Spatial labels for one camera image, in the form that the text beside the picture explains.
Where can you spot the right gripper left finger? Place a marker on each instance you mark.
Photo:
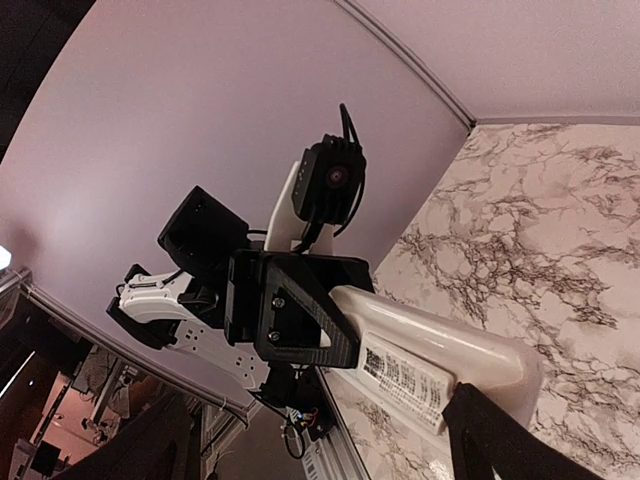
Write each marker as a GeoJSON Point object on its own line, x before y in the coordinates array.
{"type": "Point", "coordinates": [158, 444]}

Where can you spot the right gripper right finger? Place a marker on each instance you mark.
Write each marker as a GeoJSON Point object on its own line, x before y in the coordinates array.
{"type": "Point", "coordinates": [486, 442]}

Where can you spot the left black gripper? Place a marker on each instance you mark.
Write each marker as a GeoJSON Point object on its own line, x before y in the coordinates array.
{"type": "Point", "coordinates": [281, 304]}

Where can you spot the white remote control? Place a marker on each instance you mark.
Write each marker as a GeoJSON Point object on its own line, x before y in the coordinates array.
{"type": "Point", "coordinates": [410, 362]}

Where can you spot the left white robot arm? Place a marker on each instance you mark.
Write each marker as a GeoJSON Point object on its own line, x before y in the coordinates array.
{"type": "Point", "coordinates": [184, 311]}

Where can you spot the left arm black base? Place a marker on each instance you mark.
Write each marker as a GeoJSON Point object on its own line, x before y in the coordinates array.
{"type": "Point", "coordinates": [305, 415]}

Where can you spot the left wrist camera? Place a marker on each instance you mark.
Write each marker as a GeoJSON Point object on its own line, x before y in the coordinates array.
{"type": "Point", "coordinates": [330, 180]}

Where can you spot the front aluminium frame rail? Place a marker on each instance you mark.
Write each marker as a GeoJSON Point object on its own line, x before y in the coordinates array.
{"type": "Point", "coordinates": [334, 456]}

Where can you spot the right aluminium frame post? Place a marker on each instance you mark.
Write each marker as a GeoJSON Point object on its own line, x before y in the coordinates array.
{"type": "Point", "coordinates": [410, 59]}

